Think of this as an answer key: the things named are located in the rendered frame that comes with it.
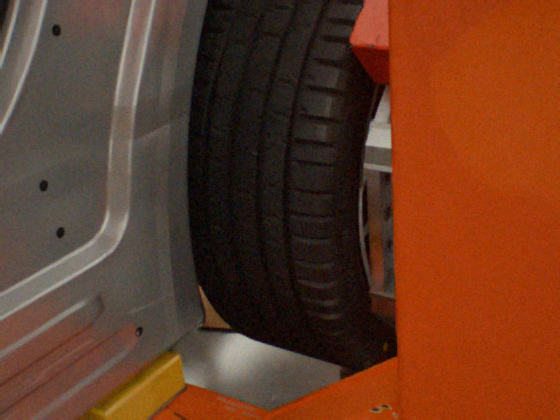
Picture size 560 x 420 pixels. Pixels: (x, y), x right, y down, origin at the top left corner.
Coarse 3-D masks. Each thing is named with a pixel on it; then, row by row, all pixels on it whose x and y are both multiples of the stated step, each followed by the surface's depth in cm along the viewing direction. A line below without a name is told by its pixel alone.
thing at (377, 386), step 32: (352, 384) 93; (384, 384) 86; (160, 416) 107; (192, 416) 106; (224, 416) 106; (256, 416) 105; (288, 416) 97; (320, 416) 89; (352, 416) 80; (384, 416) 78
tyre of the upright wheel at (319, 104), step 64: (256, 0) 112; (320, 0) 108; (256, 64) 109; (320, 64) 105; (192, 128) 113; (256, 128) 108; (320, 128) 103; (192, 192) 114; (256, 192) 109; (320, 192) 104; (256, 256) 112; (320, 256) 107; (256, 320) 122; (320, 320) 113
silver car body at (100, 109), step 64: (0, 0) 84; (64, 0) 88; (128, 0) 95; (192, 0) 100; (0, 64) 86; (64, 64) 89; (128, 64) 95; (0, 128) 84; (64, 128) 90; (128, 128) 95; (0, 192) 85; (64, 192) 92; (128, 192) 96; (0, 256) 86; (64, 256) 93; (128, 256) 98; (0, 320) 84; (64, 320) 90; (128, 320) 99; (192, 320) 109; (0, 384) 85; (64, 384) 93
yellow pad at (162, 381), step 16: (160, 368) 107; (176, 368) 109; (128, 384) 104; (144, 384) 104; (160, 384) 107; (176, 384) 109; (112, 400) 102; (128, 400) 102; (144, 400) 105; (160, 400) 107; (96, 416) 100; (112, 416) 100; (128, 416) 103; (144, 416) 105
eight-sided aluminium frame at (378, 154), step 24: (384, 96) 106; (384, 120) 104; (384, 144) 103; (384, 168) 104; (384, 192) 107; (384, 216) 108; (384, 240) 109; (384, 264) 110; (384, 288) 111; (384, 312) 112
